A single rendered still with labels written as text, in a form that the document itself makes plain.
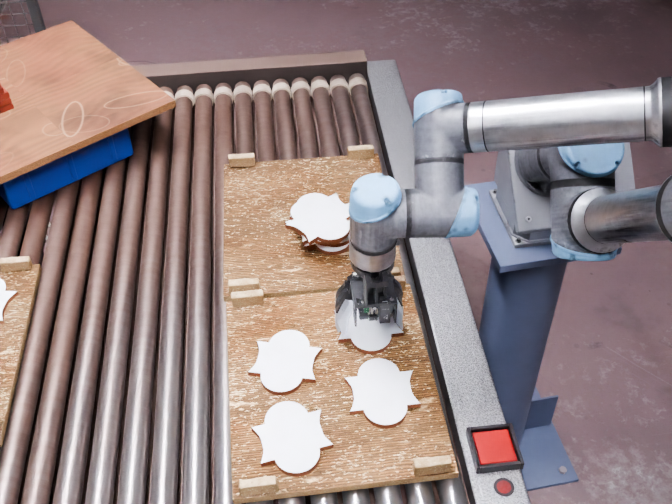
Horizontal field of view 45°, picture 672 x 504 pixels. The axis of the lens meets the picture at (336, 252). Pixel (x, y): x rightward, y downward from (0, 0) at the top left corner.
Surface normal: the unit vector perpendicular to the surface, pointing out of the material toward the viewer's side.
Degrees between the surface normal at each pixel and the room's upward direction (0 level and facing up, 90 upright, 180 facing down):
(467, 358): 0
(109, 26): 0
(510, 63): 0
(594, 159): 38
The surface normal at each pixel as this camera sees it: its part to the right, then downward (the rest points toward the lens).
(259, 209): -0.02, -0.72
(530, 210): 0.11, -0.02
